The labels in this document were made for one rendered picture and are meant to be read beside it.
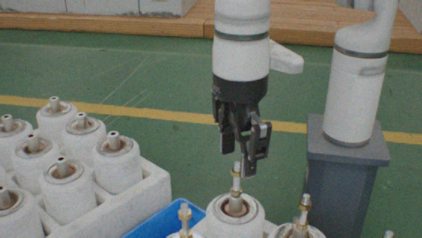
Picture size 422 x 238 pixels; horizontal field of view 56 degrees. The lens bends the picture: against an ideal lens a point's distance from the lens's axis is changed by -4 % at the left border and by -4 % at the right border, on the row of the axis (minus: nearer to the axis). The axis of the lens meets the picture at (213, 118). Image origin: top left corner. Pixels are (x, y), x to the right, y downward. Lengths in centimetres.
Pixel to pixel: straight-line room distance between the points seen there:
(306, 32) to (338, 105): 145
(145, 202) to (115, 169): 10
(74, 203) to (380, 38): 60
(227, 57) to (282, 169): 73
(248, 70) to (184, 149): 79
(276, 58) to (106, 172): 44
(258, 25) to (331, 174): 37
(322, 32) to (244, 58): 168
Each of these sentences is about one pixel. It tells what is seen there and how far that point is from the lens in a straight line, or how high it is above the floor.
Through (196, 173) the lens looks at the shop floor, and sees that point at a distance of 118.
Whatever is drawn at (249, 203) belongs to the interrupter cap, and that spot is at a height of 25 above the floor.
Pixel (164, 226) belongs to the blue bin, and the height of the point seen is 8.
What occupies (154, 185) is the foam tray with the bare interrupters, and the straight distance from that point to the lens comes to 86.
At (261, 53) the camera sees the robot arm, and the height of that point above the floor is 53.
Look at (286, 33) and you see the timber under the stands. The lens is 217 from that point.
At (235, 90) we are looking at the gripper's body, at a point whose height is 48.
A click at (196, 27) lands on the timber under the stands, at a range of 223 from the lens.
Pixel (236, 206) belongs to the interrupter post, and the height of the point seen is 26.
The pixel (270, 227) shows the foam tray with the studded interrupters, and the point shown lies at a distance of 76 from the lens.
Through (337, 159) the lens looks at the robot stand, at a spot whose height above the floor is 29.
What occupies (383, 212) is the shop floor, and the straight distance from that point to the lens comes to 113.
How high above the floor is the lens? 71
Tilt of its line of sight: 30 degrees down
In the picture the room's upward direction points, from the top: straight up
